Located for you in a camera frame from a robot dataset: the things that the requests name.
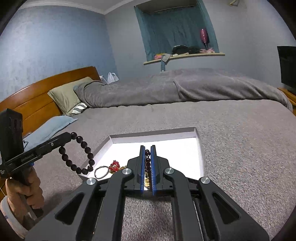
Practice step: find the olive green pillow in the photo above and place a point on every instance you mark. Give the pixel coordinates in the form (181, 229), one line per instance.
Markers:
(65, 97)

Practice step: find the silver bangle in tray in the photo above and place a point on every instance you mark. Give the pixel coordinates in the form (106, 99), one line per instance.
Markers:
(101, 172)

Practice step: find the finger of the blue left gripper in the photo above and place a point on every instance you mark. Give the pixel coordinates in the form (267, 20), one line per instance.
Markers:
(56, 142)

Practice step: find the striped grey white pillow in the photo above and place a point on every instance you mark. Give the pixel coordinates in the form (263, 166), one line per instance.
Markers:
(78, 109)

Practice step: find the grey shallow cardboard tray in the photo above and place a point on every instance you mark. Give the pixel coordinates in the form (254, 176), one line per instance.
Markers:
(181, 147)

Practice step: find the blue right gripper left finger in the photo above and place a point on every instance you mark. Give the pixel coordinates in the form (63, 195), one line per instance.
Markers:
(142, 168)

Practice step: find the black left gripper camera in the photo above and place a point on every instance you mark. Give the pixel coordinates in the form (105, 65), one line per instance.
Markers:
(11, 134)

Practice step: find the grey folded duvet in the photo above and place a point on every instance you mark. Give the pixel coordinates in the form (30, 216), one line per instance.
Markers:
(181, 85)

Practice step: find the grey bed sheet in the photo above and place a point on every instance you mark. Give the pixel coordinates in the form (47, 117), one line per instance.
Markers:
(248, 149)

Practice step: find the left hand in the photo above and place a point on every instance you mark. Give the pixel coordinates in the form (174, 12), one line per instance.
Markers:
(32, 190)

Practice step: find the wooden side desk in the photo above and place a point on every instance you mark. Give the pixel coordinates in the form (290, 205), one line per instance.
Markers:
(290, 96)

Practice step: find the teal window curtain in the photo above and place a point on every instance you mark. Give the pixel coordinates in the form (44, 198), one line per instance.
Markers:
(163, 30)

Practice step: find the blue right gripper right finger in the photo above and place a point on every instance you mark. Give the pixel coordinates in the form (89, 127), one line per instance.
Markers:
(153, 170)

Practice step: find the black monitor screen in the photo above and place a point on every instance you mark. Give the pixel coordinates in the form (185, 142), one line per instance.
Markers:
(287, 57)

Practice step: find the white plastic bag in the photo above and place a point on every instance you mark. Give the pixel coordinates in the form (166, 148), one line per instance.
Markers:
(112, 77)

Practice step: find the wooden window sill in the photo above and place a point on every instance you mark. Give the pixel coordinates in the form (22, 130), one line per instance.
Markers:
(186, 56)

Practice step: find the grey cloth on sill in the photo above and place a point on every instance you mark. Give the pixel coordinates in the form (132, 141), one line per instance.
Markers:
(164, 60)

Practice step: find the black clothing pile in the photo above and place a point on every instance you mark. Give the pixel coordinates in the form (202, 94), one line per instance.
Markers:
(182, 49)

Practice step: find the left forearm white cuff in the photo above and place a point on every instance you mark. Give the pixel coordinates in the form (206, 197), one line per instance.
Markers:
(16, 226)

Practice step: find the wooden headboard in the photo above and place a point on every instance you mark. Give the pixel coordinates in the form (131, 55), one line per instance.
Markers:
(34, 103)

